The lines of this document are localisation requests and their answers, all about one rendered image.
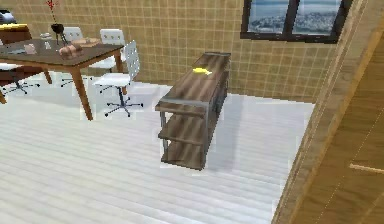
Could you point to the white swivel office chair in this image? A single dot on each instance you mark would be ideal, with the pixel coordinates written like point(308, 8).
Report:
point(72, 33)
point(121, 79)
point(111, 37)
point(13, 78)

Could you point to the clear glass jar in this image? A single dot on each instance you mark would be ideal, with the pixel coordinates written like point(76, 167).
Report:
point(45, 39)

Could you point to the black framed window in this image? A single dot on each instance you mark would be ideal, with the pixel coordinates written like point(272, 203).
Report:
point(291, 20)

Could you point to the dark brown wooden cabinet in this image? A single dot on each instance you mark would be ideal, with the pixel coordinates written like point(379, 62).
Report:
point(13, 33)

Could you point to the pale small cup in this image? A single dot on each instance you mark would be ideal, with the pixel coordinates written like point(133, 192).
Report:
point(30, 49)

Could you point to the brown wooden shelf unit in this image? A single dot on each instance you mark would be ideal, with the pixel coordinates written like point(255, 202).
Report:
point(196, 90)

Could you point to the brown wooden dining table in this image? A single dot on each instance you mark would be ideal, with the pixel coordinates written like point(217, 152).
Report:
point(50, 57)

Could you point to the black vase with red flower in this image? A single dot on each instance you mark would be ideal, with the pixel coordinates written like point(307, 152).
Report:
point(57, 28)

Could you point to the brown wooden tray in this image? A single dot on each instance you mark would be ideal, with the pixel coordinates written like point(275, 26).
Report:
point(86, 42)

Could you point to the yellow flat object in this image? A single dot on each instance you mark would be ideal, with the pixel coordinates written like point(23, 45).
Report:
point(201, 70)

